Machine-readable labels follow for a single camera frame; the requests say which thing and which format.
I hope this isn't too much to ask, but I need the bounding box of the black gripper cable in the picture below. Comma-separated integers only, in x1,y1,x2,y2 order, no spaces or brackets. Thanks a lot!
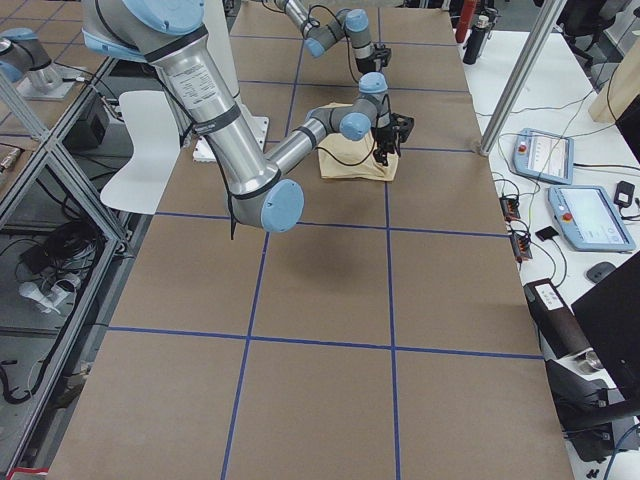
319,99,391,166

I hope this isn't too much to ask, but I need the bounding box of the near blue teach pendant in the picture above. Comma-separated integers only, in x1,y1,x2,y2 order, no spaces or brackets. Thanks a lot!
547,185,636,252

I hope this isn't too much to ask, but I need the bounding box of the black power adapter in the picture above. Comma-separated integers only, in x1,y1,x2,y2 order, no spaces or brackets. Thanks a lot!
614,181,635,208

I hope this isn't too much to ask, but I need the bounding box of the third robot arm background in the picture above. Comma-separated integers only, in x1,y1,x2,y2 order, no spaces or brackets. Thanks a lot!
1,27,75,101

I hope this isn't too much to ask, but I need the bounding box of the blue teach pendant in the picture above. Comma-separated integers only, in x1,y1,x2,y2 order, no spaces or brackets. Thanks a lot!
547,185,636,252
512,128,574,185

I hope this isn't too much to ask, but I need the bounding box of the far blue teach pendant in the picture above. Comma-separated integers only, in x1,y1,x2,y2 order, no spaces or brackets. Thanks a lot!
512,128,574,185

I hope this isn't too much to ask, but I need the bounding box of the black box white label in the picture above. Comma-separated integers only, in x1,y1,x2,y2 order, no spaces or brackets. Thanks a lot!
523,279,591,358

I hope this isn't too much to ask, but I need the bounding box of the black computer mouse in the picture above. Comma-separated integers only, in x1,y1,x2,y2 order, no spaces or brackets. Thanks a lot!
585,261,616,284

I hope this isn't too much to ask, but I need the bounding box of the black monitor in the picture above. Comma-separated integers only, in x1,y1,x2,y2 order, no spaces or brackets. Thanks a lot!
572,255,639,399

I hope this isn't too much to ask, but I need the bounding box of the white plastic chair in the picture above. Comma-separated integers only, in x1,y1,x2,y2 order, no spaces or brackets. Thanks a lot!
100,90,181,215

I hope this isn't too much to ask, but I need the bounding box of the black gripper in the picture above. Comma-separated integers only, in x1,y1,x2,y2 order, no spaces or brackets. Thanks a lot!
354,50,379,74
374,127,396,166

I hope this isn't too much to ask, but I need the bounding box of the beige long-sleeve printed shirt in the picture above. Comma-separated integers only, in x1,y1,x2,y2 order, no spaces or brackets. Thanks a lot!
317,128,400,181

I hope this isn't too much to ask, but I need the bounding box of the red circuit board far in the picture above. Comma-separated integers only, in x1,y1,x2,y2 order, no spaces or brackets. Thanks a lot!
499,196,521,222

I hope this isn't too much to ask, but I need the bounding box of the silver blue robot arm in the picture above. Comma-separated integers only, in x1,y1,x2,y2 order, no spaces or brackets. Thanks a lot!
262,0,392,74
82,1,403,232

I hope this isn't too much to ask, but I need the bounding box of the black bottle steel cap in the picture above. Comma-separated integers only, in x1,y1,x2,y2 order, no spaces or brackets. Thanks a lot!
463,15,491,65

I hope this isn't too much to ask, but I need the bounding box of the red bottle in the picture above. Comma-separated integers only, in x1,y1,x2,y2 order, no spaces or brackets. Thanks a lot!
455,0,478,44

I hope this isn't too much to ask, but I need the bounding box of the aluminium frame post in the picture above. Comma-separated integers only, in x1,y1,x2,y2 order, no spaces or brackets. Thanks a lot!
478,0,567,157

